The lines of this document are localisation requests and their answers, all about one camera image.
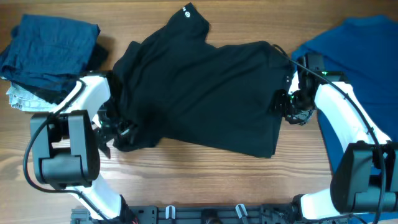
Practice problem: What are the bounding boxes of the black t-shirt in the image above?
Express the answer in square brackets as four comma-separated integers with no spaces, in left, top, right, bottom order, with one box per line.
[113,4,294,158]

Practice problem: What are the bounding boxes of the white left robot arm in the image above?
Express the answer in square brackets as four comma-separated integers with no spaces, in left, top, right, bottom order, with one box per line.
[23,71,139,223]

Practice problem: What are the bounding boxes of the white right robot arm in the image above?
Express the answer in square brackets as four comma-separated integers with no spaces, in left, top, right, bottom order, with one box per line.
[272,53,397,222]

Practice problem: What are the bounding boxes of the folded black garment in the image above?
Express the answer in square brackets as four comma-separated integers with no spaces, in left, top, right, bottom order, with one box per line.
[39,44,109,104]

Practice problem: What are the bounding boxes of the blue t-shirt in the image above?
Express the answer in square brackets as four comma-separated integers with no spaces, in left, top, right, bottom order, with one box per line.
[291,14,398,223]

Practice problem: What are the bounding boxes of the folded light grey garment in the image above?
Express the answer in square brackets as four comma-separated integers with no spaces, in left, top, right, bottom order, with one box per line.
[6,82,60,112]

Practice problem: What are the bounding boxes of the folded navy blue garment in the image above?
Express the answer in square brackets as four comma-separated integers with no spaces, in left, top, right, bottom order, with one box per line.
[1,14,100,92]

